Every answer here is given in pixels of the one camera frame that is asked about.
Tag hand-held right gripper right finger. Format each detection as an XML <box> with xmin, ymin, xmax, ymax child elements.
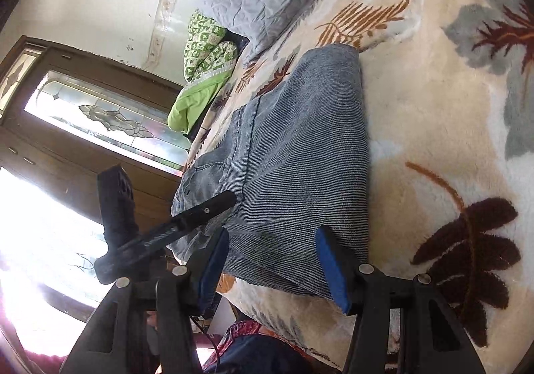
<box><xmin>315</xmin><ymin>226</ymin><xmax>487</xmax><ymax>374</ymax></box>

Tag brown wooden door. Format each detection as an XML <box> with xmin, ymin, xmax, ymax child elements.
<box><xmin>0</xmin><ymin>35</ymin><xmax>193</xmax><ymax>241</ymax></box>

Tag grey-blue denim pants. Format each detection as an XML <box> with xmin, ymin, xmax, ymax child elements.
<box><xmin>169</xmin><ymin>44</ymin><xmax>372</xmax><ymax>300</ymax></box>

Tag green patterned quilt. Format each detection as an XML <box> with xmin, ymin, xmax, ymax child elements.
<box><xmin>167</xmin><ymin>9</ymin><xmax>240</xmax><ymax>135</ymax></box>

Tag leaded glass door pane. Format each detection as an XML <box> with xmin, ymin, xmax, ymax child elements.
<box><xmin>24</xmin><ymin>69</ymin><xmax>189</xmax><ymax>173</ymax></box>

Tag dark blue clothing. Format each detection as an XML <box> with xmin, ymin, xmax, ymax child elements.
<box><xmin>202</xmin><ymin>334</ymin><xmax>318</xmax><ymax>374</ymax></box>

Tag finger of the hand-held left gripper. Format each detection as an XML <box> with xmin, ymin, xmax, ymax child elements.
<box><xmin>172</xmin><ymin>191</ymin><xmax>238</xmax><ymax>234</ymax></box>

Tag leaf-print fleece blanket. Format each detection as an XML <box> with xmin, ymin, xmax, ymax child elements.
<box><xmin>179</xmin><ymin>0</ymin><xmax>534</xmax><ymax>374</ymax></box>

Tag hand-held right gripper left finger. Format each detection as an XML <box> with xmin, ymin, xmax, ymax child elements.
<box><xmin>58</xmin><ymin>228</ymin><xmax>231</xmax><ymax>374</ymax></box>

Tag red patterned cloth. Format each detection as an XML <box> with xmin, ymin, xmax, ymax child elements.
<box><xmin>215</xmin><ymin>319</ymin><xmax>301</xmax><ymax>352</ymax></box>

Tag black cable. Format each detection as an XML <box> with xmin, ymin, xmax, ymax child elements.
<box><xmin>189</xmin><ymin>315</ymin><xmax>220</xmax><ymax>362</ymax></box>

